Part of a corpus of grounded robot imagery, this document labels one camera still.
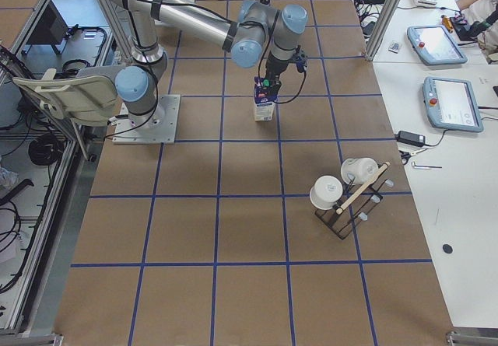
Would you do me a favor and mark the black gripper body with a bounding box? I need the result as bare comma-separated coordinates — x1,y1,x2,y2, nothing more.
265,56,290,84

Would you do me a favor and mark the blue white milk carton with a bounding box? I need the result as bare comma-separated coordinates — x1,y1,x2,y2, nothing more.
254,76,277,121

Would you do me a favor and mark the white mug on rack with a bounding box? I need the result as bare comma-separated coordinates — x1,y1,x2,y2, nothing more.
341,157,378,185
309,175,343,211

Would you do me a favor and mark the black power adapter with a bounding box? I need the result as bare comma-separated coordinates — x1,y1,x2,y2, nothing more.
395,131,426,148

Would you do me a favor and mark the upper teach pendant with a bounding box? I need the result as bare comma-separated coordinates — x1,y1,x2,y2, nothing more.
406,25,468,65

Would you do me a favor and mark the teach pendant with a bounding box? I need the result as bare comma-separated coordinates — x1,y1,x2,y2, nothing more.
422,77,483,133
406,25,468,65

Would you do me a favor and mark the lower teach pendant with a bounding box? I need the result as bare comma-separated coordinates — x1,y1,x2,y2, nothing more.
422,77,483,133

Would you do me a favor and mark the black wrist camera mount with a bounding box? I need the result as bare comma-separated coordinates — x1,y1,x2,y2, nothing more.
293,49,307,73

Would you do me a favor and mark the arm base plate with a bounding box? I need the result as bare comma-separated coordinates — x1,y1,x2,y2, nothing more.
111,94,181,145

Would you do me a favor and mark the aluminium frame post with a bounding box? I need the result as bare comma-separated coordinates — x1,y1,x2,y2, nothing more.
365,0,400,61

